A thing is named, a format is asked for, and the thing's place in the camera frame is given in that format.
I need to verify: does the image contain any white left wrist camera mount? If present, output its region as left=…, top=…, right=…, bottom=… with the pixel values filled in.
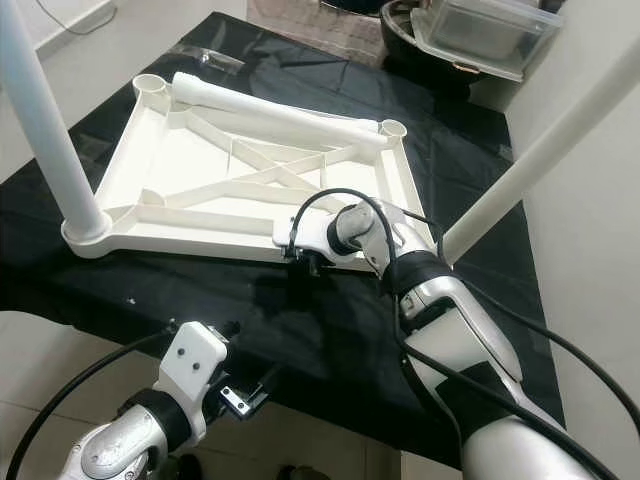
left=158, top=320, right=229, bottom=416

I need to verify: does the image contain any clear tape strip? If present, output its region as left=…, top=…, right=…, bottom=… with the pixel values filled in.
left=175, top=42, right=246, bottom=71

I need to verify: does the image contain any beige patterned bench cover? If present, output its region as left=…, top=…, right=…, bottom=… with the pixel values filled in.
left=245, top=0, right=391, bottom=61

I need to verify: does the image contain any clear plastic storage box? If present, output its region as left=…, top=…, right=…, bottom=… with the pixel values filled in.
left=410, top=0, right=566, bottom=81

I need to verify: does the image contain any white plastic table leg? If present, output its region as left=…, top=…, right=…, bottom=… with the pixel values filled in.
left=0, top=0, right=113, bottom=246
left=170, top=70, right=391, bottom=151
left=440, top=60, right=640, bottom=266

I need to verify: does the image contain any black tablecloth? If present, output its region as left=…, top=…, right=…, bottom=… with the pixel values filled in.
left=0, top=12, right=566, bottom=471

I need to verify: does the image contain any white plastic table top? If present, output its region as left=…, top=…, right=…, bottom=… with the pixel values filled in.
left=60, top=72, right=446, bottom=273

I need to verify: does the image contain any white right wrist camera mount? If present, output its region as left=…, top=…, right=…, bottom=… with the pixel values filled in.
left=272, top=215, right=333, bottom=263

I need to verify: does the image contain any black wok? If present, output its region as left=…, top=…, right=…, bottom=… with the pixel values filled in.
left=380, top=0, right=471, bottom=81

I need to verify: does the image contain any thin black wall cable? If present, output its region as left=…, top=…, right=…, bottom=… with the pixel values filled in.
left=35, top=0, right=116, bottom=37

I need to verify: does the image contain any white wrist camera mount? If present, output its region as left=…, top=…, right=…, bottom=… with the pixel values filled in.
left=272, top=215, right=333, bottom=263
left=158, top=320, right=229, bottom=416

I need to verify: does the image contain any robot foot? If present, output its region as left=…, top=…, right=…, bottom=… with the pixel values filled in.
left=172, top=455, right=203, bottom=480
left=278, top=463, right=326, bottom=480

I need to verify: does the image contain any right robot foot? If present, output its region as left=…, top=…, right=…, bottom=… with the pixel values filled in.
left=278, top=463, right=326, bottom=480

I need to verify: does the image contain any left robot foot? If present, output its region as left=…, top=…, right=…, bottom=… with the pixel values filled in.
left=172, top=455, right=203, bottom=480

